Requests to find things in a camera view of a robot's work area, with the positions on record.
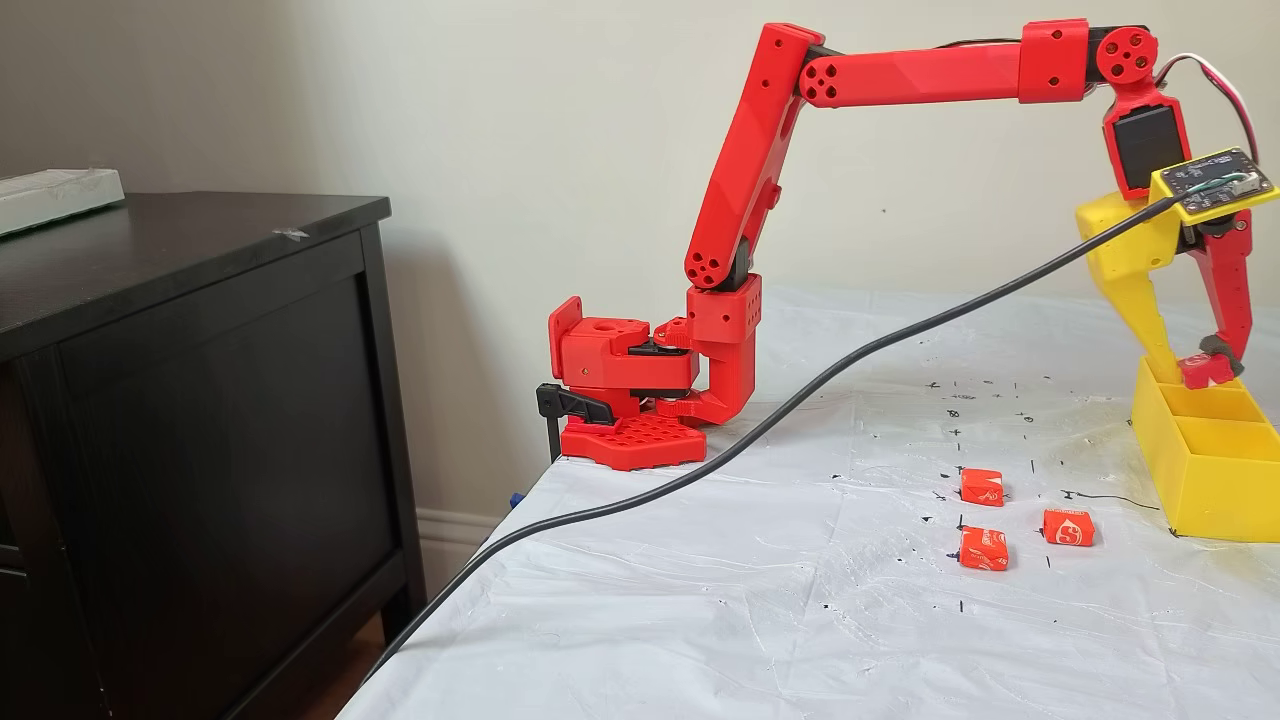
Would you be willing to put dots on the red candy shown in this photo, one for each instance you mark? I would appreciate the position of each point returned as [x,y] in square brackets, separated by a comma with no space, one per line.
[1207,372]
[982,487]
[1068,527]
[983,549]

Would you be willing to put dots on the yellow three-compartment box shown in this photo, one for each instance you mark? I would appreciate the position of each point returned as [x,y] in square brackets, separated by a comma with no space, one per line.
[1220,490]

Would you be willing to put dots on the white plastic table cover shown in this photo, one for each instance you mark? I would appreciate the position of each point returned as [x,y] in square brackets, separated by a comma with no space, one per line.
[750,620]

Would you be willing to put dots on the black table clamp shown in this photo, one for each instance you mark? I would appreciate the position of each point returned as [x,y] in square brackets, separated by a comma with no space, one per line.
[570,402]

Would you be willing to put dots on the black wooden cabinet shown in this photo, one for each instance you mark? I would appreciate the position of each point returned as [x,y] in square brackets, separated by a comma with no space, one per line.
[200,450]

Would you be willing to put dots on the white foam tray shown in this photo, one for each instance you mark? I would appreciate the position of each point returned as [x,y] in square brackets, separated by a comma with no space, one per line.
[55,198]

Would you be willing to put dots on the camera board in yellow mount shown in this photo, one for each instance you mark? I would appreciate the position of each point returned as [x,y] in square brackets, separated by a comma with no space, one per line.
[1215,185]

